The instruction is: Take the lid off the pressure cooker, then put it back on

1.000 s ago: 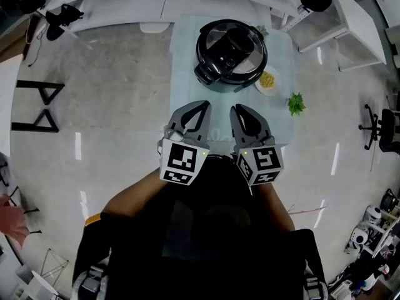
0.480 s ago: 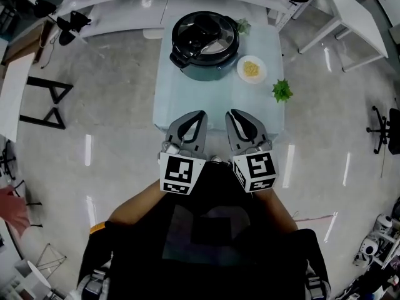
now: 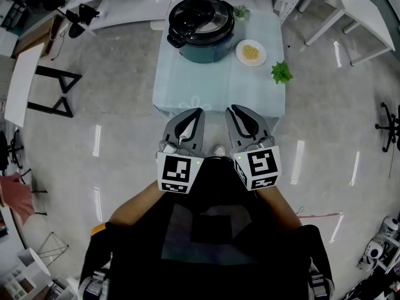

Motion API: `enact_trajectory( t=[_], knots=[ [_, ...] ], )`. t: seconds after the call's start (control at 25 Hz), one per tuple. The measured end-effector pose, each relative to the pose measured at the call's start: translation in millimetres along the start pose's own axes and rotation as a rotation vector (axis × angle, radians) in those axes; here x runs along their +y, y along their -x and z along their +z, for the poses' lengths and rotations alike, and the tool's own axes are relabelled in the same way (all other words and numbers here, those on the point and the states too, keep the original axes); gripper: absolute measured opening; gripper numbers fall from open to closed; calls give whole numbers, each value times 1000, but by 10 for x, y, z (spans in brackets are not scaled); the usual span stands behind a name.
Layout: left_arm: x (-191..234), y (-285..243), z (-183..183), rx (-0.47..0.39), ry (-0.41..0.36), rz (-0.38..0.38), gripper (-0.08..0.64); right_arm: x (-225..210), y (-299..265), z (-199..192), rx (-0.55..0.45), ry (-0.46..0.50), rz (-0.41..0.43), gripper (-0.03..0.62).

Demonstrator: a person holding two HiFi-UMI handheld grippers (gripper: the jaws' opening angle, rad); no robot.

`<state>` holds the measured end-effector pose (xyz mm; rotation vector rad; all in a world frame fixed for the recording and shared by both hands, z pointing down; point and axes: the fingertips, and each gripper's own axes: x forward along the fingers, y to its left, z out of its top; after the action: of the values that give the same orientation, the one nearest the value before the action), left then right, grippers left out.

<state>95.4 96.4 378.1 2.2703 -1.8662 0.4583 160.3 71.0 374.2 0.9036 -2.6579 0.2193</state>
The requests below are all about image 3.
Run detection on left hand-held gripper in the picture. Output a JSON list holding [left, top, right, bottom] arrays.
[[156, 107, 207, 196]]

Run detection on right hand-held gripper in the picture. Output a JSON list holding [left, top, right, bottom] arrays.
[[225, 104, 283, 193]]

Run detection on grey-blue pressure cooker pot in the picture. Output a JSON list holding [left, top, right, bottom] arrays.
[[179, 19, 236, 64]]

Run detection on black pressure cooker lid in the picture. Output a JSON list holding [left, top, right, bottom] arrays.
[[166, 0, 236, 48]]

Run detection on person's left forearm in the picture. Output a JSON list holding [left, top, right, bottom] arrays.
[[107, 179, 164, 228]]

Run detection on person's right forearm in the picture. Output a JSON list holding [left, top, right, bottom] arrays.
[[253, 184, 303, 229]]

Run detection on light blue tablecloth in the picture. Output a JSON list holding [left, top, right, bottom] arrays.
[[152, 10, 286, 127]]

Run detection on bright green leafy plant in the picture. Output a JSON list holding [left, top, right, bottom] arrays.
[[270, 60, 294, 85]]

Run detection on white round plate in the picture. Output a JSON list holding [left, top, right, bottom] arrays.
[[235, 39, 268, 68]]

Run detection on yellow corn kernels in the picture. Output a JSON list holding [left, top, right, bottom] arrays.
[[242, 44, 261, 60]]

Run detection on pale green small plant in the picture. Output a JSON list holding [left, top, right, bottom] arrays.
[[232, 5, 251, 22]]

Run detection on person's black shirt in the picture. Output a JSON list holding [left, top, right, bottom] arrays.
[[79, 156, 334, 300]]

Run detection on long white workbench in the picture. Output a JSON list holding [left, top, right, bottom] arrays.
[[31, 0, 295, 39]]

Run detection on black office chair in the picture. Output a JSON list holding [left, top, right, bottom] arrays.
[[374, 101, 400, 153]]

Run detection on white desk with white legs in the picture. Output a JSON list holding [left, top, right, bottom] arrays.
[[296, 0, 397, 67]]

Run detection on white table with black legs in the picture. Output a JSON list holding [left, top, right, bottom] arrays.
[[4, 42, 83, 128]]

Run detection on white and black robot head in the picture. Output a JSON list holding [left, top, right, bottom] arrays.
[[357, 239, 386, 271], [379, 216, 400, 238]]

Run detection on red cloth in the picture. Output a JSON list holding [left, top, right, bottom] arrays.
[[0, 172, 36, 223]]

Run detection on black cable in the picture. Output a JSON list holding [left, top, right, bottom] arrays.
[[51, 26, 69, 62]]

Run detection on metal wire stand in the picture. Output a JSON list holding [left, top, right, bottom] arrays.
[[35, 231, 70, 268]]

